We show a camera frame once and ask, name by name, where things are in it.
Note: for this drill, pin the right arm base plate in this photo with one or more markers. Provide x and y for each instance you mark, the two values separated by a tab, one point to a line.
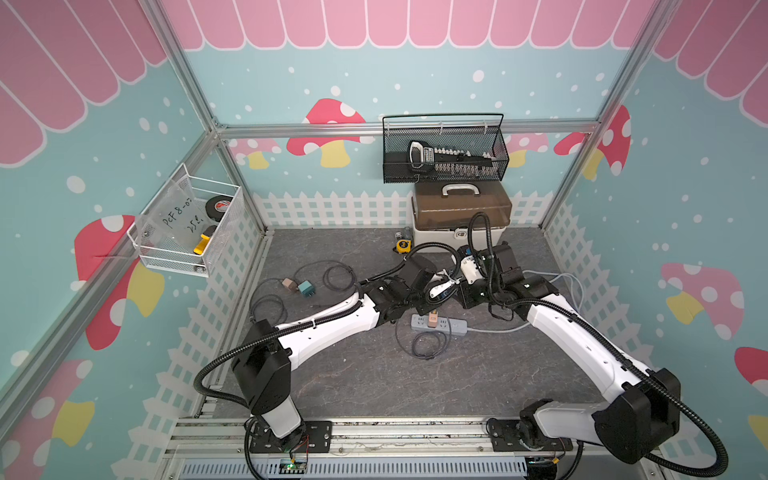
515	435

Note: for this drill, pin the white toolbox brown lid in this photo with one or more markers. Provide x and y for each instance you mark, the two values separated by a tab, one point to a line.
441	211

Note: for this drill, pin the black wire mesh basket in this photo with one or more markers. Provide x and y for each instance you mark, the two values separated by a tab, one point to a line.
467	147

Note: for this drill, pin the brown grey plug on table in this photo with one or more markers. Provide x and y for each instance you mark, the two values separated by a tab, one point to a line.
290	285

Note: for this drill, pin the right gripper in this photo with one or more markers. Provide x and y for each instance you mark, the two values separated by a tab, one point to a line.
462	294

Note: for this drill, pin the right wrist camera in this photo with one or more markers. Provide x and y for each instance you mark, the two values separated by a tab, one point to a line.
472	264

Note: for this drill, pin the pink USB charger adapter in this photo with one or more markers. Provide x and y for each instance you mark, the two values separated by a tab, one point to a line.
433	320

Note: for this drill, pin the clear plastic wall bin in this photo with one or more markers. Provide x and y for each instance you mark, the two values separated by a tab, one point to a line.
168	229

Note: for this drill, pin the yellow tool in bin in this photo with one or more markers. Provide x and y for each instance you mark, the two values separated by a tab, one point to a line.
202	245

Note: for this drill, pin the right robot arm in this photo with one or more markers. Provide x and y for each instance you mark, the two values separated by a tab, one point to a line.
640	407

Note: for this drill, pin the white power strip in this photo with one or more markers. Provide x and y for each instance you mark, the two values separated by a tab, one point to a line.
454	327

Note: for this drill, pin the yellow tape measure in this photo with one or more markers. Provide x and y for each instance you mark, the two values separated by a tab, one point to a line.
403	246

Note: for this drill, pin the socket bit set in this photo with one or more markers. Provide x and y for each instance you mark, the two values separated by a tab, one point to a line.
423	158

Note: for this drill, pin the black electrical tape roll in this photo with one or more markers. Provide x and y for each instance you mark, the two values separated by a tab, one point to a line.
217	206

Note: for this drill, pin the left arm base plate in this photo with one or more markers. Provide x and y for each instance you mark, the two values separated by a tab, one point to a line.
309	437

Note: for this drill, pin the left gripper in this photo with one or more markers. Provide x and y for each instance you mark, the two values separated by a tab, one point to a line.
431	303

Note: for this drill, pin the teal USB charger adapter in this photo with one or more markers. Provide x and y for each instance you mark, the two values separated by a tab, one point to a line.
307	289

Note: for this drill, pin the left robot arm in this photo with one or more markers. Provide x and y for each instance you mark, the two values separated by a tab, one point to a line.
257	374

